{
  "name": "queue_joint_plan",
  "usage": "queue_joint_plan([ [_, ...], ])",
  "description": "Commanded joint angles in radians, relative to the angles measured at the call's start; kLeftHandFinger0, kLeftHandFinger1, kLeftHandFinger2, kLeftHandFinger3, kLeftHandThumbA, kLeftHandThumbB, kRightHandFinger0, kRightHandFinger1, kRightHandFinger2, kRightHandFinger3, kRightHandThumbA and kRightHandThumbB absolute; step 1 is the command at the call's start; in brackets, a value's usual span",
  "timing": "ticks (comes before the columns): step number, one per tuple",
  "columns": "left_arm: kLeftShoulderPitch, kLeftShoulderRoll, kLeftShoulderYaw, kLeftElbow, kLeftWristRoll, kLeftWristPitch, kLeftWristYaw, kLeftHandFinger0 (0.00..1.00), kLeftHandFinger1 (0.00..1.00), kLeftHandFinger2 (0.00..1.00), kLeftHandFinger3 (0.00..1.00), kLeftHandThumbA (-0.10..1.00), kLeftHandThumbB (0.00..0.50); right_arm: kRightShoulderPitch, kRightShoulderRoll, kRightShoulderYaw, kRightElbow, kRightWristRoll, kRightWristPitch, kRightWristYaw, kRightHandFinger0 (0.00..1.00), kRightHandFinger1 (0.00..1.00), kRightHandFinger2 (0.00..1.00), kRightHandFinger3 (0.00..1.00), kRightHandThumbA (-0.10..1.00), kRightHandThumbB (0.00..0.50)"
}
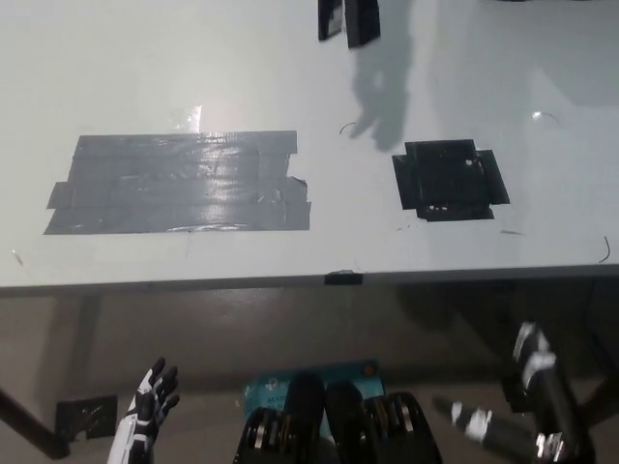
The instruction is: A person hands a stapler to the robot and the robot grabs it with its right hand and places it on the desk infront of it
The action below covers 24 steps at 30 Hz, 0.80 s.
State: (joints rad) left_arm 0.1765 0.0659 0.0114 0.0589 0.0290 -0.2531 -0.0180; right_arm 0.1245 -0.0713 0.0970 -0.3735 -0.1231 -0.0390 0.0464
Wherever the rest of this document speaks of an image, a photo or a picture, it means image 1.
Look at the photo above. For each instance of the black tape patch on table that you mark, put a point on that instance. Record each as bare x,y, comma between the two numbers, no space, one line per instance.
447,181

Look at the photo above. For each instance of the black stapler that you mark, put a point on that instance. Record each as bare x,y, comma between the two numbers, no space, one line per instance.
362,21

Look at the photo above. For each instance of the clear tape piece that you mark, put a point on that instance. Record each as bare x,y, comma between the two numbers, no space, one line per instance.
187,117

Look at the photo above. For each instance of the grey duct tape patch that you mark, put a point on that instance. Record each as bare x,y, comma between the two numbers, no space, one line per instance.
184,183

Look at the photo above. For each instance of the grey upright table leg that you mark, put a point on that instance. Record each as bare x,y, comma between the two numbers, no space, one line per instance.
87,348

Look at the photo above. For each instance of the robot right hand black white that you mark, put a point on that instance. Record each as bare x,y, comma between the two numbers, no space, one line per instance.
544,382

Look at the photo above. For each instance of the small black tape strip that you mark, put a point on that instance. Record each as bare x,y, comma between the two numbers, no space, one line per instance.
344,278

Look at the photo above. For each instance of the robot left hand black white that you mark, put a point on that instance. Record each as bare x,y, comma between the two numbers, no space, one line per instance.
155,394

